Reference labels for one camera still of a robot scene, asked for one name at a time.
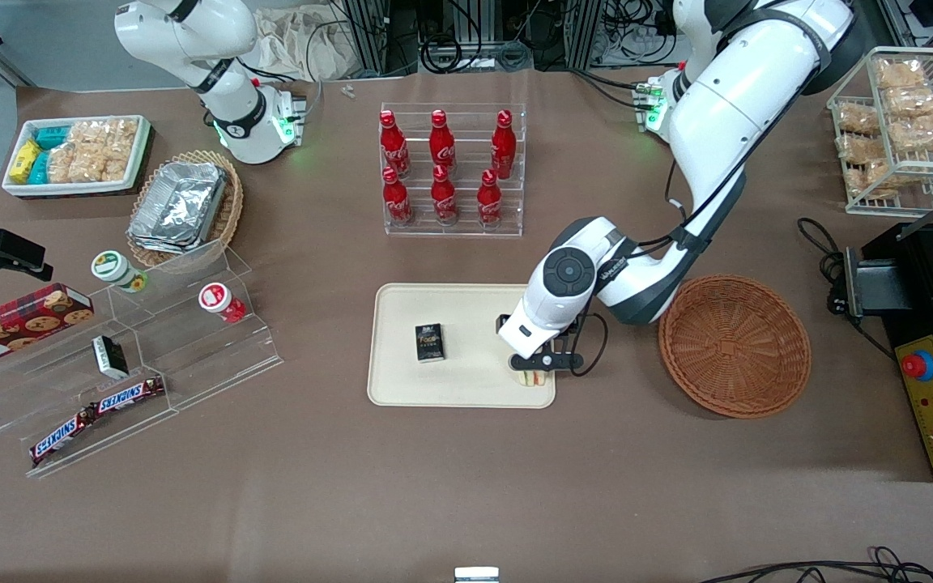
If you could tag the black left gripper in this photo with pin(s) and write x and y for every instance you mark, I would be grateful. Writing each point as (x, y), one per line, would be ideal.
(500, 321)

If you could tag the triangle sandwich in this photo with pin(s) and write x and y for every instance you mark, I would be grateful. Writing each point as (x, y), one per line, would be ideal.
(531, 378)

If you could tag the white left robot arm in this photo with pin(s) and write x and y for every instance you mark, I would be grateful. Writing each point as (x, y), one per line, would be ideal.
(726, 105)

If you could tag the beige plastic tray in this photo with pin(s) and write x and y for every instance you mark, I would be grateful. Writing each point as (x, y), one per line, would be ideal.
(466, 380)

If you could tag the round brown wicker basket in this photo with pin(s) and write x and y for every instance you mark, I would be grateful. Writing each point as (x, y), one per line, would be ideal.
(734, 348)

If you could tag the oval light wicker basket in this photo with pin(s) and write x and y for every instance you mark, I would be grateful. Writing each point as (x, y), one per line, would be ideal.
(232, 206)

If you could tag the red cookie box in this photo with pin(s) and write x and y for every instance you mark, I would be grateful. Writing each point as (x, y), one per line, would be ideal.
(21, 324)

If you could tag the white rectangular bin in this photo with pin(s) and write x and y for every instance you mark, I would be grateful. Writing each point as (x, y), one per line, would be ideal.
(70, 188)

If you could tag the green lid yogurt cup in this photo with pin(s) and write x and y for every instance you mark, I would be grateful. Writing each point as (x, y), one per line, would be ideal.
(114, 269)

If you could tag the teal snack packet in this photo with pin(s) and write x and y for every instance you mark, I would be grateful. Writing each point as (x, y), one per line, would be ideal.
(40, 168)
(52, 136)

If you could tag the yellow snack packet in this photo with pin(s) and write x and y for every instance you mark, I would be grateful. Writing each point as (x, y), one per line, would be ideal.
(23, 160)

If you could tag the rice cracker bag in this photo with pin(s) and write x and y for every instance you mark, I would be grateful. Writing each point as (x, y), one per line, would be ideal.
(106, 134)
(61, 163)
(104, 164)

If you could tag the small black card box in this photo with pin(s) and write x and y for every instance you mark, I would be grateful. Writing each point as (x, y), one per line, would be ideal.
(429, 343)

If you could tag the small black white box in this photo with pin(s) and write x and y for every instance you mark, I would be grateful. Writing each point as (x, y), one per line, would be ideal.
(110, 358)

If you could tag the clear acrylic bottle rack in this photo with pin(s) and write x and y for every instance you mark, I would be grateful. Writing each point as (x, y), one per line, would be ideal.
(466, 227)

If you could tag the stacked aluminium foil trays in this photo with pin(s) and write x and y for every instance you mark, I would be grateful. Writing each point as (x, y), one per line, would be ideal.
(179, 206)

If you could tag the red cola bottle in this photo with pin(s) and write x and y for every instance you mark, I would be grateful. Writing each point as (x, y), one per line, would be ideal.
(394, 146)
(489, 204)
(442, 144)
(444, 201)
(397, 202)
(504, 146)

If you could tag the snickers chocolate bar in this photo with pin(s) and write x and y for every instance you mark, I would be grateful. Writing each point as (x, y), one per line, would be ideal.
(128, 395)
(61, 436)

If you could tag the red lid yogurt cup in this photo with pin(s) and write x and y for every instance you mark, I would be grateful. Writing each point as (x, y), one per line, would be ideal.
(217, 300)

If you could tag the clear acrylic stepped stand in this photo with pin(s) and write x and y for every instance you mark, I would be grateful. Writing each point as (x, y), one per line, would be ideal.
(207, 364)

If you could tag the small white device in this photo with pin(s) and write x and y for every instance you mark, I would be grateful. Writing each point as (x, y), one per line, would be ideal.
(476, 575)

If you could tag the beige cloth bag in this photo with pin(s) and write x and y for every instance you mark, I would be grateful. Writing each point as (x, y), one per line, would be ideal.
(296, 44)

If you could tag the red emergency stop button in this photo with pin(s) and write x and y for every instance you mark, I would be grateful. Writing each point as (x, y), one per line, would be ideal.
(918, 365)

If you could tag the fried snack bag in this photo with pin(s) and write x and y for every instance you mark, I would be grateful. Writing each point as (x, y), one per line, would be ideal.
(924, 132)
(862, 149)
(857, 119)
(913, 101)
(902, 74)
(875, 180)

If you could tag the black machine housing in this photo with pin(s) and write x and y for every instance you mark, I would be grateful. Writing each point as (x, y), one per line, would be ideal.
(924, 308)

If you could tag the aluminium frame post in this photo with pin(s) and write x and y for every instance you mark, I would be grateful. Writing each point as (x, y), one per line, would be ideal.
(584, 32)
(369, 36)

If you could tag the grey metal bracket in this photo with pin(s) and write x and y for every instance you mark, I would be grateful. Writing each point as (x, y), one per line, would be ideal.
(879, 287)

